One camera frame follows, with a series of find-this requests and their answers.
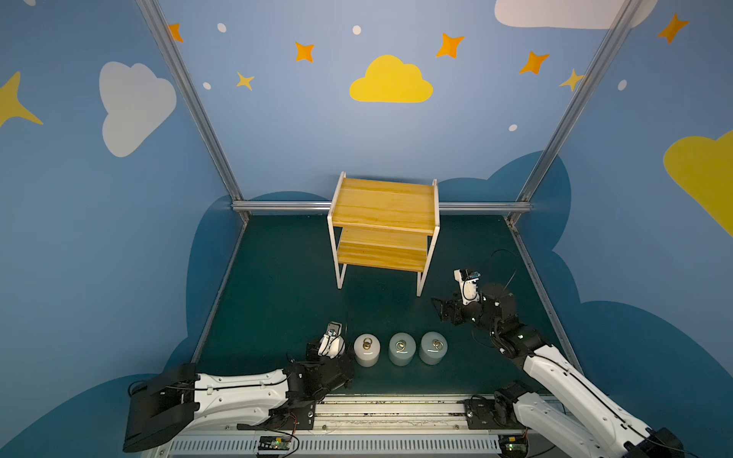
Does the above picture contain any white tea canister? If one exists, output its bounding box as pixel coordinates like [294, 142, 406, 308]
[320, 335, 345, 359]
[353, 333, 381, 368]

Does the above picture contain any teal tea canister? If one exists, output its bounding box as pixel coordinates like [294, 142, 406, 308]
[419, 331, 448, 366]
[389, 332, 416, 366]

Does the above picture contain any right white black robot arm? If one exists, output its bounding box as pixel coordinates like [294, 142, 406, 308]
[431, 282, 685, 457]

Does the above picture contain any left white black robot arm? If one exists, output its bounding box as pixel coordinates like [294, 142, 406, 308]
[123, 338, 355, 453]

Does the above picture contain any white metal wooden shelf rack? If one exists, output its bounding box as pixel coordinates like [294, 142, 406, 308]
[326, 173, 441, 297]

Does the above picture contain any left green circuit board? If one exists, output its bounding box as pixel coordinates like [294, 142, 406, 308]
[257, 435, 296, 456]

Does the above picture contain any green circuit board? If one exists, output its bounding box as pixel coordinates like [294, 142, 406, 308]
[257, 435, 296, 456]
[498, 435, 528, 458]

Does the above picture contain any right green circuit board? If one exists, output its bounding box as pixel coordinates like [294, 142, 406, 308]
[498, 435, 528, 458]

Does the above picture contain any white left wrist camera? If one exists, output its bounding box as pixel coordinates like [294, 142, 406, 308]
[317, 322, 345, 359]

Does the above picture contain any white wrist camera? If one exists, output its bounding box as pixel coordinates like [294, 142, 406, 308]
[454, 269, 481, 305]
[317, 322, 345, 359]

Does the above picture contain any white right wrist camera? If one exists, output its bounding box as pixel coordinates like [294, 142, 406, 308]
[454, 269, 481, 305]

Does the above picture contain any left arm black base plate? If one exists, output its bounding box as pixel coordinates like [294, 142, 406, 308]
[237, 402, 317, 432]

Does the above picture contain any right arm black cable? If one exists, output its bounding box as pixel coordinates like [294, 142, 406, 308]
[489, 248, 519, 293]

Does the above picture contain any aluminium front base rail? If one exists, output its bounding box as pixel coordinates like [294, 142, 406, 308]
[144, 394, 563, 457]

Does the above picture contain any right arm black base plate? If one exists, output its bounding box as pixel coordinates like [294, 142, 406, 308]
[463, 395, 521, 431]

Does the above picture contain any right aluminium corner post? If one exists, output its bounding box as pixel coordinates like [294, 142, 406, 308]
[509, 0, 643, 227]

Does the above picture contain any aluminium corner post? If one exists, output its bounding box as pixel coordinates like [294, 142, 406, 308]
[509, 0, 643, 227]
[136, 0, 244, 204]

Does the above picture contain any horizontal aluminium back rail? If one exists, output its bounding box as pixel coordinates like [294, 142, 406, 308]
[231, 200, 532, 214]

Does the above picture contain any left aluminium corner post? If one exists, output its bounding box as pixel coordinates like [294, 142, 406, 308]
[136, 0, 244, 204]

